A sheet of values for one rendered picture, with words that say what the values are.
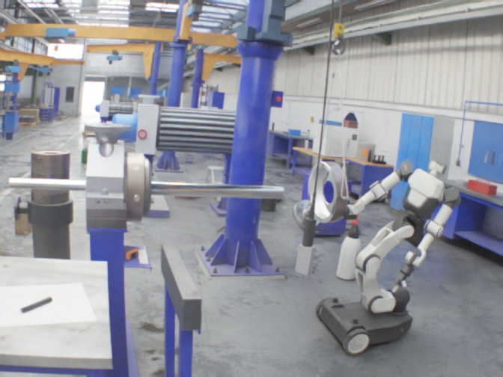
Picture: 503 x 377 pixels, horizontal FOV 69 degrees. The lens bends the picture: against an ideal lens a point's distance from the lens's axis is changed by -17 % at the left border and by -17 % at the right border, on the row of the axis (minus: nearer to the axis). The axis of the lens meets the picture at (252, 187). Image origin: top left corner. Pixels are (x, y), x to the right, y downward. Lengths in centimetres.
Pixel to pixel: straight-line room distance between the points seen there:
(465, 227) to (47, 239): 530
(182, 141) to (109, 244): 395
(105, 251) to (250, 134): 225
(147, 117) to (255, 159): 216
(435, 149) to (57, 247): 561
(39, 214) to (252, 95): 217
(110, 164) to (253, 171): 211
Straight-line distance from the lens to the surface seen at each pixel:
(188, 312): 162
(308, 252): 180
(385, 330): 314
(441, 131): 709
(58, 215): 367
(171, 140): 586
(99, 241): 206
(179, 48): 941
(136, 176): 218
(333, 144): 899
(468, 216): 632
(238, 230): 412
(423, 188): 306
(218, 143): 598
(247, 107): 396
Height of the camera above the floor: 157
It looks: 11 degrees down
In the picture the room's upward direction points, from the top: 6 degrees clockwise
